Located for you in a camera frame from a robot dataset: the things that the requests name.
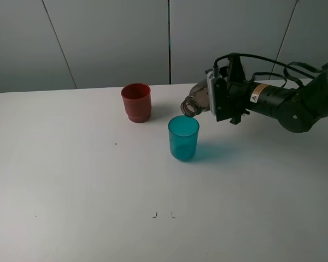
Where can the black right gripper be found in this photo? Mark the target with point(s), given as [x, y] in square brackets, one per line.
[231, 89]

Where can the smoky grey water bottle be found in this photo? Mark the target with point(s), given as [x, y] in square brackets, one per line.
[197, 101]

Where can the teal translucent plastic cup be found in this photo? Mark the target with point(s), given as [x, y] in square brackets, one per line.
[183, 135]

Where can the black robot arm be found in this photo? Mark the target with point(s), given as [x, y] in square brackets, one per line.
[297, 98]

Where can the red plastic cup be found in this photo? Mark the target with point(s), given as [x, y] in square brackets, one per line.
[137, 102]

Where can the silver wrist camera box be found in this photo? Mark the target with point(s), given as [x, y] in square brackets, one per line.
[215, 85]

